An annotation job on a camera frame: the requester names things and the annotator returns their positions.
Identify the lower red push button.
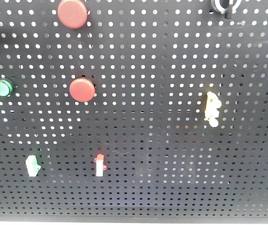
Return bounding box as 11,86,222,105
69,78,96,102

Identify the red push button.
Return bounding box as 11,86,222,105
57,0,88,29
69,78,96,102

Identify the upper red push button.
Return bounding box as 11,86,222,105
57,0,88,29

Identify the green push button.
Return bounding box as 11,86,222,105
0,79,14,97

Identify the black perforated pegboard panel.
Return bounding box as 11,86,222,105
0,0,268,223

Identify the silver black rotary knob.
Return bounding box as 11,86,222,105
211,0,242,19

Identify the red toggle switch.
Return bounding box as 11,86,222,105
94,154,107,177

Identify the yellow toggle switch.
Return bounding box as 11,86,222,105
204,91,222,128

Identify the green toggle switch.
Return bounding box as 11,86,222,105
25,155,41,177

